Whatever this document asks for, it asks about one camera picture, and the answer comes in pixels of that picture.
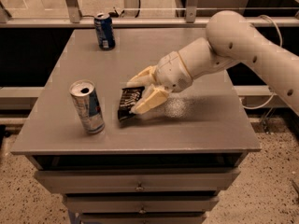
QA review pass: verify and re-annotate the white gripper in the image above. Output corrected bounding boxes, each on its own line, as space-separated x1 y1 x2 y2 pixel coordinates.
126 51 192 115

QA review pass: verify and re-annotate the black rxbar chocolate wrapper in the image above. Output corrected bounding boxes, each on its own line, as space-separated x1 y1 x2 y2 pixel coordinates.
118 86 145 121

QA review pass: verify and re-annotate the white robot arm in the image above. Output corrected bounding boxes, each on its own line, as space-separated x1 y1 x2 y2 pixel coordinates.
126 11 299 114

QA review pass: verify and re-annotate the silver blue redbull can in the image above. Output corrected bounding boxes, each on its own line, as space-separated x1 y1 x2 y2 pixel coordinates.
69 79 105 133

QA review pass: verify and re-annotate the blue pepsi can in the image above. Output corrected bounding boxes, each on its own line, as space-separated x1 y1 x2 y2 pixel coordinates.
93 13 115 50

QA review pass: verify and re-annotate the grey drawer cabinet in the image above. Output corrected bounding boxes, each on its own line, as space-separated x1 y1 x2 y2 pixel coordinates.
10 27 262 224

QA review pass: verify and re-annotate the grey metal railing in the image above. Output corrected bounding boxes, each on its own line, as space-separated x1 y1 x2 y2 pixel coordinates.
0 0 298 28

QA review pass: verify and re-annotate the top grey drawer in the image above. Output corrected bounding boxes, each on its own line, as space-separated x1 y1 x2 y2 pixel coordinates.
35 168 240 194

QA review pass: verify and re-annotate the grey drawer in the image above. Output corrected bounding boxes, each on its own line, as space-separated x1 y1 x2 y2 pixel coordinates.
80 213 206 224
64 193 219 214
35 168 240 194

